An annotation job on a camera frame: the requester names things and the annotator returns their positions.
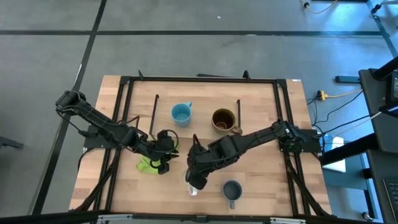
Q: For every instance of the black laptop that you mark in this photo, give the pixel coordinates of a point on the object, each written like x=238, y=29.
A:
x=392, y=199

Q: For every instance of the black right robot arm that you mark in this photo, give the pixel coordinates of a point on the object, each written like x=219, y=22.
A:
x=248, y=140

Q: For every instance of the silver aluminium stand frame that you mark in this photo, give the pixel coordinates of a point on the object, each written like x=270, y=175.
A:
x=115, y=216

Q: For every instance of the light blue mug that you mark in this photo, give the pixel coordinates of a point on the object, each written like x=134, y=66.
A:
x=181, y=115

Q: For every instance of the black table frame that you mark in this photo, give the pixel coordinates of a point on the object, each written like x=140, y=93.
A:
x=202, y=79

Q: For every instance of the wooden shelf with black legs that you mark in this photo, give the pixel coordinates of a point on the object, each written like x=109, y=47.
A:
x=202, y=126

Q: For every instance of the black stand foot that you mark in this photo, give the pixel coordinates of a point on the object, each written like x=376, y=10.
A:
x=9, y=143

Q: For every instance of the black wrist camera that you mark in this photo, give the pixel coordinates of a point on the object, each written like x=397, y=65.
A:
x=199, y=183
x=164, y=169

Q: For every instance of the yellow power strip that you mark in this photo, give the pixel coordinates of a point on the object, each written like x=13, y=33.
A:
x=321, y=95

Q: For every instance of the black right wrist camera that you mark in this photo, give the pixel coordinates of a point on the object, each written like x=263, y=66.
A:
x=199, y=183

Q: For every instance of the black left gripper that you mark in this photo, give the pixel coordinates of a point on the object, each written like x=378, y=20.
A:
x=163, y=146

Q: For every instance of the black desk foot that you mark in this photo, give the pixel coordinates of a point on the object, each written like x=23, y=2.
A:
x=346, y=79

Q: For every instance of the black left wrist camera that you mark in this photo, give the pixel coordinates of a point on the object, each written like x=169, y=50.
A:
x=164, y=169

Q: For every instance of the black desk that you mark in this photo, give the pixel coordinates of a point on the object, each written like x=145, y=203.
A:
x=382, y=130

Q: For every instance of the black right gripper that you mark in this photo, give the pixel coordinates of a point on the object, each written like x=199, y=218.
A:
x=199, y=160

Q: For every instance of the green microfibre cloth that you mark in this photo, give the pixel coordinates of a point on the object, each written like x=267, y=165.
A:
x=144, y=165

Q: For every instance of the white grey patterned mug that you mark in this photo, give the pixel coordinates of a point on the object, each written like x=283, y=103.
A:
x=192, y=191

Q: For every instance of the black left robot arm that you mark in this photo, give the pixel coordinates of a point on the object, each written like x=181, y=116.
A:
x=99, y=121

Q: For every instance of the grey blue mug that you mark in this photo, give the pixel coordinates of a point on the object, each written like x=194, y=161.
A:
x=232, y=190

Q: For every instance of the brown green glazed mug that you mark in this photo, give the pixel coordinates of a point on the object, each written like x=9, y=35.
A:
x=224, y=119

